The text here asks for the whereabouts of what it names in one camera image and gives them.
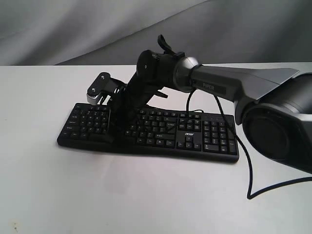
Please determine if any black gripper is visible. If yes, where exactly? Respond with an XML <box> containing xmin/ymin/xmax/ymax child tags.
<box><xmin>103</xmin><ymin>78</ymin><xmax>168</xmax><ymax>146</ymax></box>

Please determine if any black Acer keyboard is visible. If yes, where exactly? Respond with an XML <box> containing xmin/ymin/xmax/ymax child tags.
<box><xmin>57</xmin><ymin>103</ymin><xmax>239</xmax><ymax>163</ymax></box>

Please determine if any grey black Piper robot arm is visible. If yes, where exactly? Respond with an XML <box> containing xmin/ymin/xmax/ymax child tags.
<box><xmin>108</xmin><ymin>35</ymin><xmax>312</xmax><ymax>173</ymax></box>

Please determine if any grey backdrop cloth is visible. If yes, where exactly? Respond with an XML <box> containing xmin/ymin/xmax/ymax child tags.
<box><xmin>0</xmin><ymin>0</ymin><xmax>312</xmax><ymax>65</ymax></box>

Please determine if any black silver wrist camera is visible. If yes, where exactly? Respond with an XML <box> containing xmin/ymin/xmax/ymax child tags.
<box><xmin>86</xmin><ymin>72</ymin><xmax>125</xmax><ymax>105</ymax></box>

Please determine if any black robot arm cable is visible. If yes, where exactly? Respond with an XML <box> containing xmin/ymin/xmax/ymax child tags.
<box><xmin>186</xmin><ymin>89</ymin><xmax>312</xmax><ymax>200</ymax></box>

